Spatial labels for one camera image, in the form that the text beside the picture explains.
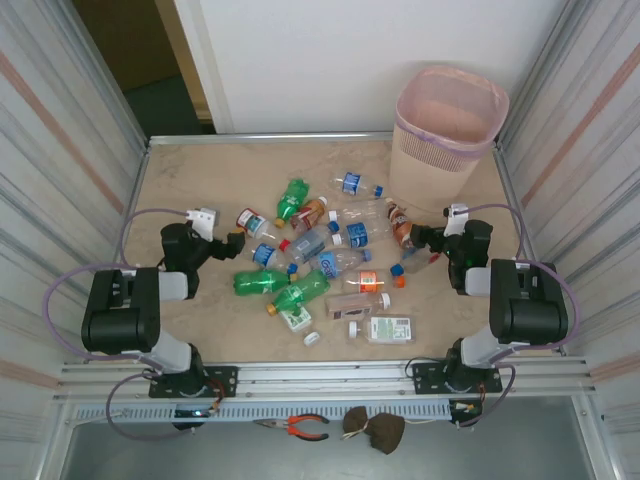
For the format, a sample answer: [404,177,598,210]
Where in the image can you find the crushed clear bottle blue cap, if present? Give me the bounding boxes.
[389,248,439,278]

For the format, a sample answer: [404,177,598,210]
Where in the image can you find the clear bottle red label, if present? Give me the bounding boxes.
[235,207,292,251]

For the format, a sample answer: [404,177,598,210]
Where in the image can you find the clear bottle dark blue label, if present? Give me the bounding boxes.
[251,243,300,275]

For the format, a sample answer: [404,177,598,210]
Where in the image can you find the brown chocolate drink bottle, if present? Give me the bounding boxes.
[383,197,419,250]

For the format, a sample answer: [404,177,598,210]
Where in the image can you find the large clear bottle no label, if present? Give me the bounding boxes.
[327,198,394,224]

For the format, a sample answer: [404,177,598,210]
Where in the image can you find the clear bottle grey label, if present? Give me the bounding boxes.
[287,221,342,265]

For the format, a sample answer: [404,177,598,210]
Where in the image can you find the clear bottle orange label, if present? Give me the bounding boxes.
[341,269,407,295]

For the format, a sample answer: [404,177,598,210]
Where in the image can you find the green soda bottle orange cap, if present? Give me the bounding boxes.
[265,269,332,316]

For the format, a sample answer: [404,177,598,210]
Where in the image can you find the brown iced coffee bottle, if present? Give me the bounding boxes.
[290,196,330,232]

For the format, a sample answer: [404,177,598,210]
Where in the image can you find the bottle green label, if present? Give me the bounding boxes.
[348,313,417,346]

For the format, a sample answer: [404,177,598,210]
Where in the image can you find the small clear bottle blue label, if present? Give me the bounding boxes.
[329,171,385,199]

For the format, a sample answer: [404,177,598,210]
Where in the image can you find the small bottle lime label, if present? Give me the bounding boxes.
[278,307,321,349]

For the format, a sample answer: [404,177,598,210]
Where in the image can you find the clear bottle light blue label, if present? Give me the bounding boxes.
[310,248,374,280]

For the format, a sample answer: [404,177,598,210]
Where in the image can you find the square bottle purple label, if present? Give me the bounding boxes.
[324,292,392,320]

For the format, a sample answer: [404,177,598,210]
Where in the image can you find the beige plastic waste bin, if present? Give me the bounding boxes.
[388,64,510,214]

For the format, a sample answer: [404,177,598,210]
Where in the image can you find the corrugated metal side panel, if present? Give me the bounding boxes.
[494,0,640,416]
[0,0,151,416]

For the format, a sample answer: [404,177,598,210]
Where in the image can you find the black electronics board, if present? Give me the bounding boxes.
[448,398,486,429]
[172,407,219,432]

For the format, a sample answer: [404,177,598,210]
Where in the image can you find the brown cloth pouch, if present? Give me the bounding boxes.
[342,405,407,456]

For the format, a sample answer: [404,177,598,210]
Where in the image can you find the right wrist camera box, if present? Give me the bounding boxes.
[443,202,470,237]

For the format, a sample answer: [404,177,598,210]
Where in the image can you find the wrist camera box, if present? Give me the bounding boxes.
[185,208,222,237]
[443,202,470,237]

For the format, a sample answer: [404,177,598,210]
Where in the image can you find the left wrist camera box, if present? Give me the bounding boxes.
[185,208,222,237]

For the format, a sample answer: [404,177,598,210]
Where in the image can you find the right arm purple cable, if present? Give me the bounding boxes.
[457,202,582,429]

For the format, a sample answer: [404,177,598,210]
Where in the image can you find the aluminium table side rail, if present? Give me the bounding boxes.
[493,141,529,256]
[113,142,152,274]

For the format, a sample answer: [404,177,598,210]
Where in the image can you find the aluminium table end rail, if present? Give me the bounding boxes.
[147,131,396,147]

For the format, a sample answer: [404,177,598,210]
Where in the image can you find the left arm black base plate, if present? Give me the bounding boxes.
[148,364,239,400]

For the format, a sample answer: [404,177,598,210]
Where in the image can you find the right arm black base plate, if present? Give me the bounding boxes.
[410,360,503,396]

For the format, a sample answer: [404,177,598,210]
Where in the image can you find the aluminium mounting rail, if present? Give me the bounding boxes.
[52,355,599,401]

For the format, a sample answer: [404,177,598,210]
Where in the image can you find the white and tan door frame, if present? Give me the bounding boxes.
[153,0,236,135]

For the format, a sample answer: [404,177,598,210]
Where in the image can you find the orange handled pliers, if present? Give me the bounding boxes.
[253,413,331,442]

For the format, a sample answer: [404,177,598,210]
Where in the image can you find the grey slotted cable duct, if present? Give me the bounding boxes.
[67,399,484,424]

